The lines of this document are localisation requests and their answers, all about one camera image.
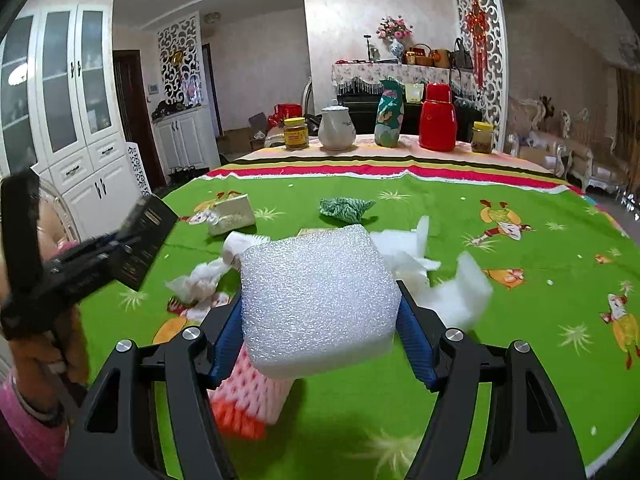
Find pink foam fruit net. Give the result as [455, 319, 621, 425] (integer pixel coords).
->
[207, 345, 296, 426]

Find shoes on floor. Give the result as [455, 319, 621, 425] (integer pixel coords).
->
[167, 165, 208, 183]

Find white lattice partition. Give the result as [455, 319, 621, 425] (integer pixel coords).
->
[157, 15, 203, 111]

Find green crumpled wrapper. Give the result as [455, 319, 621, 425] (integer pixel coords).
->
[319, 196, 377, 224]

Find person's left forearm pink sleeve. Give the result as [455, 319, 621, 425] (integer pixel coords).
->
[0, 365, 73, 478]

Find dark wooden door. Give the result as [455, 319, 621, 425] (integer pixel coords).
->
[112, 50, 166, 188]

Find black piano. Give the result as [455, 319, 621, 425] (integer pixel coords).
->
[336, 85, 481, 136]

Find pink plastic bag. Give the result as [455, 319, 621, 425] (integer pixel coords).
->
[52, 237, 81, 261]

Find small white lattice panel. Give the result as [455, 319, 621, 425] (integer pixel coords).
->
[125, 142, 153, 198]

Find tall white lattice screen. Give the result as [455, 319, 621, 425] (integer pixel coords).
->
[452, 0, 508, 151]

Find wicker basket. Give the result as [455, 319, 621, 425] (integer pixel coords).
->
[407, 44, 435, 67]

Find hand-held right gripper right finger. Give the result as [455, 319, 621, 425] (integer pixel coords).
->
[395, 282, 587, 480]

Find white ceramic teapot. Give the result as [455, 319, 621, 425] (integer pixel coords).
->
[317, 100, 357, 151]

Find white foam block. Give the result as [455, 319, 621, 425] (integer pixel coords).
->
[239, 224, 403, 380]

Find person's left hand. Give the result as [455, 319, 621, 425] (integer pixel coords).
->
[45, 305, 92, 391]

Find white foam sheet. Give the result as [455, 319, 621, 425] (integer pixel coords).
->
[417, 250, 493, 331]

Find floral fringed cloth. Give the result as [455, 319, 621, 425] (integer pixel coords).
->
[332, 61, 476, 96]

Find dark jar with yellow lid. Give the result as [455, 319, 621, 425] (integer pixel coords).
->
[470, 121, 496, 153]

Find green floral thermos flask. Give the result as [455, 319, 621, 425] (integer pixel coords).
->
[374, 78, 405, 147]

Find red foam fruit net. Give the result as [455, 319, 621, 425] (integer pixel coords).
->
[212, 400, 267, 442]

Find red thermos flask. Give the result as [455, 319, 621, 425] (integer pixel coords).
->
[418, 83, 458, 151]

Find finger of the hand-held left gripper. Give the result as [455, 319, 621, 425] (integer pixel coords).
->
[42, 194, 179, 308]

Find white bent foam piece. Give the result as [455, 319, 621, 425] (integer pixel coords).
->
[370, 215, 443, 288]

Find black handbag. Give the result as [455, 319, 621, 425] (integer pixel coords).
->
[452, 37, 474, 71]

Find patterned tissue pack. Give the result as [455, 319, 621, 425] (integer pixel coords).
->
[205, 192, 257, 237]

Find red boxes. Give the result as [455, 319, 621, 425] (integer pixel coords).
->
[272, 103, 304, 131]

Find ornate cream sofa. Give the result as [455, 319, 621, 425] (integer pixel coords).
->
[505, 95, 636, 196]

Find dark items on cabinet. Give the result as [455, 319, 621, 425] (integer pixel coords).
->
[152, 99, 191, 121]

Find white tall glass-door cabinet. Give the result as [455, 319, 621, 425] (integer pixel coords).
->
[0, 2, 153, 241]

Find red knot wall ornament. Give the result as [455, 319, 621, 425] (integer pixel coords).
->
[462, 0, 488, 88]

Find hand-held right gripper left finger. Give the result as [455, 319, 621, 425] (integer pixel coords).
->
[57, 290, 246, 480]

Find ornate padded chair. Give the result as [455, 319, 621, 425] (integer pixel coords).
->
[37, 180, 83, 261]

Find cardboard box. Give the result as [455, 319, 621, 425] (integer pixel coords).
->
[248, 111, 271, 141]

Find green printed tablecloth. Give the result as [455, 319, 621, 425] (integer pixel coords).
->
[75, 132, 637, 480]

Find white low cabinet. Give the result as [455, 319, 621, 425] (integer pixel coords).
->
[152, 107, 221, 171]

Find pink flower bouquet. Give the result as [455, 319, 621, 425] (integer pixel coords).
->
[376, 16, 413, 41]

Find white tissue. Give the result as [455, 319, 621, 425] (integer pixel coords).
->
[165, 257, 236, 306]
[222, 231, 271, 267]

